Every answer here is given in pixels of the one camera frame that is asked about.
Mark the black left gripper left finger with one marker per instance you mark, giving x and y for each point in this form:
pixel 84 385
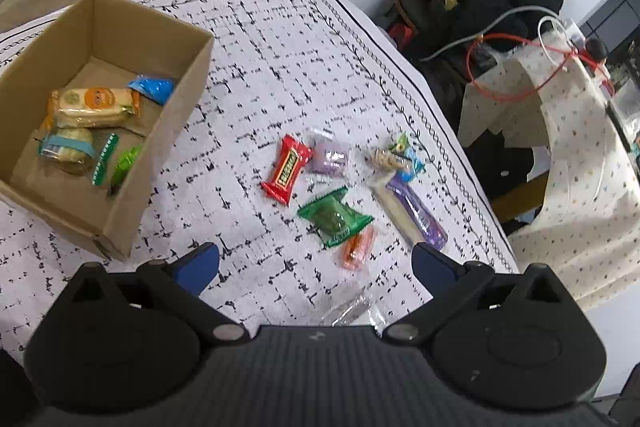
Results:
pixel 176 288

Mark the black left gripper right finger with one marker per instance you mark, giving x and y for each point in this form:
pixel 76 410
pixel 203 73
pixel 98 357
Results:
pixel 453 288

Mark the purple long snack bar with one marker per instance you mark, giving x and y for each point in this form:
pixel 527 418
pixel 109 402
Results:
pixel 405 209

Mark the orange sausage snack packet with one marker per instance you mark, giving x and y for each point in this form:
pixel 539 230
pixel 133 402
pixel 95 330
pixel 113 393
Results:
pixel 358 248

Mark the green snack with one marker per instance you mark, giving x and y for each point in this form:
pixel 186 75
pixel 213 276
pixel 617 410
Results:
pixel 333 219

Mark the red candy bar wrapper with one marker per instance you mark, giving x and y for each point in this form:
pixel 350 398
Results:
pixel 294 156

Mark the blue snack packet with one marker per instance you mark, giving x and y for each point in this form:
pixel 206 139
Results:
pixel 157 90

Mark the clear plastic wrapper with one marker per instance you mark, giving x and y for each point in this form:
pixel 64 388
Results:
pixel 352 306

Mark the green candy packet in box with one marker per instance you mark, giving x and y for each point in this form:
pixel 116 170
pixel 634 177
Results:
pixel 123 166

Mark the mixed nuts snack packet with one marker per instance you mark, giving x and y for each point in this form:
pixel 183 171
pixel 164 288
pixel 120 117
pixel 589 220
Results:
pixel 399 157

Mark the cream dotted cloth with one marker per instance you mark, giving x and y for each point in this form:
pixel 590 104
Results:
pixel 588 226

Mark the green striped snack strip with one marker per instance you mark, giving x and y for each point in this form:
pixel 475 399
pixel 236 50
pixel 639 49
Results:
pixel 106 153

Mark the clear cracker packet blue band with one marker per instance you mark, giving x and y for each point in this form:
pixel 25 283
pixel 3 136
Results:
pixel 69 149

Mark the purple square snack packet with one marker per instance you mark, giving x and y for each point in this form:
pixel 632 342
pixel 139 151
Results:
pixel 330 157

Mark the white patterned bed blanket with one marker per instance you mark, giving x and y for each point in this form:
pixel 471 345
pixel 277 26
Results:
pixel 283 67

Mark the brown cardboard box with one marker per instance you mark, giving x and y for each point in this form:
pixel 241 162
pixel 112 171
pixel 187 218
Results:
pixel 97 44

